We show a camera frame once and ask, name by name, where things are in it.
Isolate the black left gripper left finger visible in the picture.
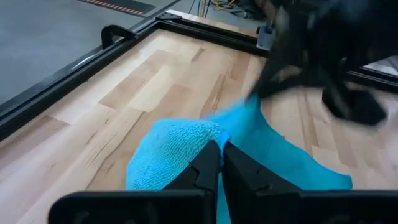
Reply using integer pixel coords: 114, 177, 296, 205
163, 139, 222, 200

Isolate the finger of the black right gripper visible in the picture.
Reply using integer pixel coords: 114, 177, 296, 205
261, 76, 287, 100
248, 70, 274, 100

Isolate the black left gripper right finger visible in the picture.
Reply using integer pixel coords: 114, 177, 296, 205
222, 141, 302, 224

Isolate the blue microfiber towel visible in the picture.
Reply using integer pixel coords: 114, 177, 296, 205
126, 95, 354, 224

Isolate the black floor mat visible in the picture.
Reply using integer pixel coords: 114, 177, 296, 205
77, 0, 156, 17

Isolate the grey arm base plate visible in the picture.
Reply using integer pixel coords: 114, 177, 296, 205
256, 23, 277, 52

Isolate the yellow cable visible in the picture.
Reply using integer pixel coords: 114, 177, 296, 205
200, 0, 239, 17

